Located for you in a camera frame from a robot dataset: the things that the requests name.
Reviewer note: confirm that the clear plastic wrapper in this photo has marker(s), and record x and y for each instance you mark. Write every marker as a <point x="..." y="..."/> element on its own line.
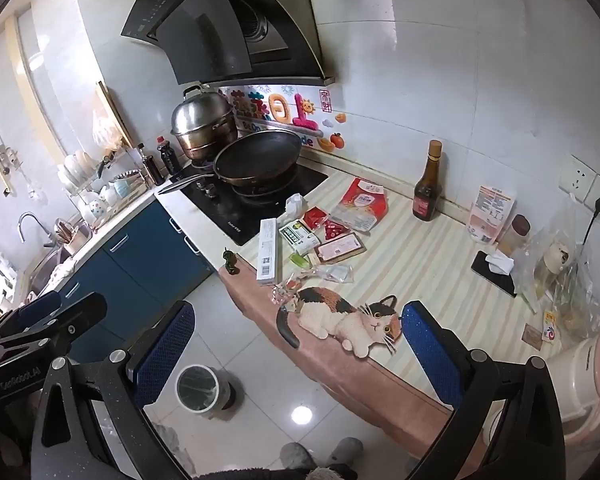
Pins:
<point x="330" y="274"/>

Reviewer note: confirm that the brown flat packet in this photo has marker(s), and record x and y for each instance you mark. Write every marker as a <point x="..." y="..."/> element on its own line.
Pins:
<point x="340" y="248"/>

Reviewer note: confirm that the small yellow sachet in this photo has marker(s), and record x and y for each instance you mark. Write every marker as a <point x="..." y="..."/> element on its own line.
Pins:
<point x="551" y="326"/>

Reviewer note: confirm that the dark soy sauce bottle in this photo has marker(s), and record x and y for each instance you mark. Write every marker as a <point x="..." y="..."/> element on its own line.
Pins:
<point x="150" y="167"/>

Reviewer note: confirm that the black glass gas stove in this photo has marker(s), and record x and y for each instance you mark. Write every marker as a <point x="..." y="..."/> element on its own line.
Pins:
<point x="220" y="215"/>

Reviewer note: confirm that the steel steamer pot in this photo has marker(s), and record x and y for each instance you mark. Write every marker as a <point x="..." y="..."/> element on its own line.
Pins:
<point x="200" y="120"/>

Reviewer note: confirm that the grey round trash bin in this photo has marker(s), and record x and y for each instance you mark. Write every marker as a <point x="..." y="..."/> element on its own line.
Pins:
<point x="197" y="390"/>

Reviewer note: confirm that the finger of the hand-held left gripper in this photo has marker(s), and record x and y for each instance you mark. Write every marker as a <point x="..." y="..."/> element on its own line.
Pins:
<point x="75" y="317"/>
<point x="37" y="305"/>

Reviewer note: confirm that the jar with brown lid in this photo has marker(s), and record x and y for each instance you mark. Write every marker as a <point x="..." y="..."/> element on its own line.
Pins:
<point x="517" y="235"/>

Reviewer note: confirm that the steel utensil holder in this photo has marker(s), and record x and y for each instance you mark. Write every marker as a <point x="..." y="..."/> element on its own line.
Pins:
<point x="72" y="237"/>

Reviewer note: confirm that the red and clear snack packet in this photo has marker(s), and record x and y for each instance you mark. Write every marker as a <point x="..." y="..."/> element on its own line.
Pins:
<point x="336" y="230"/>

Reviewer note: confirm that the blue kitchen cabinet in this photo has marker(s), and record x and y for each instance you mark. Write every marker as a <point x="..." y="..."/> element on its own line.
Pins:
<point x="145" y="270"/>

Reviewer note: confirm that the long white box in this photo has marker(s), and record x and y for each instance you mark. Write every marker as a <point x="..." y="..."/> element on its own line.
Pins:
<point x="267" y="255"/>

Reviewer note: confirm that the clear plastic bags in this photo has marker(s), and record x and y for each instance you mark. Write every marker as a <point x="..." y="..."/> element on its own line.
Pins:
<point x="545" y="280"/>

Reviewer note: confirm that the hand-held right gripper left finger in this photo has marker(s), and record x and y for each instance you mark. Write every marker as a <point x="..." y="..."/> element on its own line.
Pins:
<point x="165" y="355"/>

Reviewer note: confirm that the small brown sachet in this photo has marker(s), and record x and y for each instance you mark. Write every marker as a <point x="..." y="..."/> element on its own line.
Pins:
<point x="532" y="335"/>

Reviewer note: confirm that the black range hood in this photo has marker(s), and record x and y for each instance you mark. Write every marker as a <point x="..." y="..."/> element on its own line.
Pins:
<point x="205" y="20"/>

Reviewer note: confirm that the steel sink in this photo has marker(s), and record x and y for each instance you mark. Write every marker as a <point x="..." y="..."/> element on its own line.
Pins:
<point x="47" y="270"/>

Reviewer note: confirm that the pink refill pouch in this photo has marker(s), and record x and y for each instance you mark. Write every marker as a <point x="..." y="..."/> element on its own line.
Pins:
<point x="490" y="215"/>

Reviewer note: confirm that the black frying pan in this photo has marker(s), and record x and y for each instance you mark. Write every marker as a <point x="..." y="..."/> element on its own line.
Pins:
<point x="255" y="160"/>

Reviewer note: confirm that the metal dish rack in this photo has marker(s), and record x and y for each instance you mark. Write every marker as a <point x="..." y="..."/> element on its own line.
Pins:
<point x="125" y="195"/>

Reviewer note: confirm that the chrome faucet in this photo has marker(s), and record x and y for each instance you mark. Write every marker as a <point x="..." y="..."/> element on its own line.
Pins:
<point x="27" y="217"/>

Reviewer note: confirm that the wall hook rack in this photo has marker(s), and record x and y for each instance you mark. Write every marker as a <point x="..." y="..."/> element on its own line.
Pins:
<point x="5" y="165"/>

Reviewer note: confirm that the small red foil packet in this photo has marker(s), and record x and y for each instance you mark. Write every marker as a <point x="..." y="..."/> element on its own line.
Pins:
<point x="314" y="218"/>

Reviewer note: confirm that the small dark green figurine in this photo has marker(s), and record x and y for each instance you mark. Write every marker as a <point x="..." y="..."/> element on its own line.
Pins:
<point x="230" y="260"/>

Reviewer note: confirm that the dark bottle with red cap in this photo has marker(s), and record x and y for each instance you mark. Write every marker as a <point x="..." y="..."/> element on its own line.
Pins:
<point x="169" y="157"/>

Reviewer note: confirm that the green and white box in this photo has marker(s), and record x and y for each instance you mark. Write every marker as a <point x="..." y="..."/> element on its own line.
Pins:
<point x="297" y="237"/>

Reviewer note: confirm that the small green wrapper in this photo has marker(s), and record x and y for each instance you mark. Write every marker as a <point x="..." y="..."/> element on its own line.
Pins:
<point x="297" y="260"/>

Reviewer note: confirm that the crumpled white tissue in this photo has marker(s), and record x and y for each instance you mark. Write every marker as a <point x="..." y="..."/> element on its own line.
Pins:
<point x="295" y="205"/>

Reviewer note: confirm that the red and white food bag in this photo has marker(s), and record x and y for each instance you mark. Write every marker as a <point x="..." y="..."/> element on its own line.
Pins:
<point x="364" y="205"/>

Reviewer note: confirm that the wooden cutting board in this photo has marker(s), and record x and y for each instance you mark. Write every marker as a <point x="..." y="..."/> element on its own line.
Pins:
<point x="117" y="110"/>

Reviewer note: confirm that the black phone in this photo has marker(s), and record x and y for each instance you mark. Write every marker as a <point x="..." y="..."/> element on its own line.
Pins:
<point x="490" y="282"/>

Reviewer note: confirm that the colourful wall stickers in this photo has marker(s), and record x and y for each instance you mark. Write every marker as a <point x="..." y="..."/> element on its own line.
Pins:
<point x="280" y="107"/>

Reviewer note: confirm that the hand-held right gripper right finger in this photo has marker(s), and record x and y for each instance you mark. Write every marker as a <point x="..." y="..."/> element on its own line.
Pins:
<point x="430" y="355"/>

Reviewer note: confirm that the stack of white bowls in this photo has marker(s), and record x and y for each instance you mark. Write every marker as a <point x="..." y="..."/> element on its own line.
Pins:
<point x="77" y="167"/>

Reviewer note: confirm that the pink-white rice cooker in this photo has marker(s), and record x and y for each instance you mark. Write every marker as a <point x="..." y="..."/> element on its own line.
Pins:
<point x="590" y="380"/>

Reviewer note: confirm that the grey fuzzy slipper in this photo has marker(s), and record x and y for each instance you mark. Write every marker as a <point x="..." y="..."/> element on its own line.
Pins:
<point x="297" y="457"/>
<point x="345" y="450"/>

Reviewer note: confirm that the dark glass sauce bottle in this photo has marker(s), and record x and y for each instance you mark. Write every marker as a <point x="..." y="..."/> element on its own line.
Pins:
<point x="426" y="200"/>

